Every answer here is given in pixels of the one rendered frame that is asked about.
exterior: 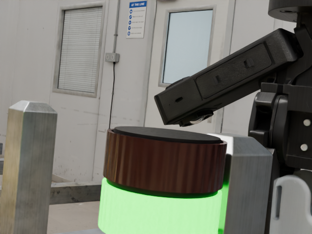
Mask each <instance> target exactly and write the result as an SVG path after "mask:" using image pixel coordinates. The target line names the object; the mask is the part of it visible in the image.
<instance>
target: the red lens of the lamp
mask: <svg viewBox="0 0 312 234"><path fill-rule="evenodd" d="M113 130H114V129H108V130H107V136H106V146H105V155H104V169H103V176H104V177H105V178H106V179H108V180H110V181H113V182H116V183H119V184H122V185H126V186H130V187H135V188H140V189H148V190H154V191H162V192H173V193H208V192H215V191H218V190H220V189H222V188H223V180H224V172H225V163H226V154H227V146H228V143H227V142H226V141H224V140H221V141H223V143H219V144H196V143H179V142H168V141H159V140H151V139H144V138H138V137H133V136H127V135H123V134H122V135H121V134H118V133H116V132H113Z"/></svg>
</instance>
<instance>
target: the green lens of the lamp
mask: <svg viewBox="0 0 312 234"><path fill-rule="evenodd" d="M221 197H222V191H221V190H218V194H217V195H214V196H212V197H207V198H197V199H178V198H165V197H156V196H149V195H142V194H137V193H132V192H128V191H124V190H121V189H118V188H115V187H113V186H111V185H109V184H108V183H107V181H106V178H103V180H102V188H101V198H100V208H99V218H98V227H99V228H100V229H101V230H102V231H103V232H104V233H106V234H218V226H219V218H220V209H221Z"/></svg>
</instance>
